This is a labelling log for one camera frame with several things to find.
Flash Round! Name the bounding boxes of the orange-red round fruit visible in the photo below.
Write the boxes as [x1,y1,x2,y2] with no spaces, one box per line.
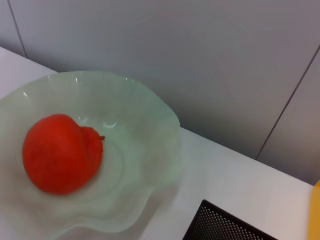
[21,113,106,196]

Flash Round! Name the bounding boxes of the pale green glass fruit bowl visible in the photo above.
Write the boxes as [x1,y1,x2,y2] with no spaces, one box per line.
[0,70,182,240]

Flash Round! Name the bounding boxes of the black mesh pen holder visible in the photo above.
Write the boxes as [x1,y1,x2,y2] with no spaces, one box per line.
[182,199,279,240]

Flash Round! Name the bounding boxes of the yellow plastic bin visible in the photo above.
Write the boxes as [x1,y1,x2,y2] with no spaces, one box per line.
[306,179,320,240]

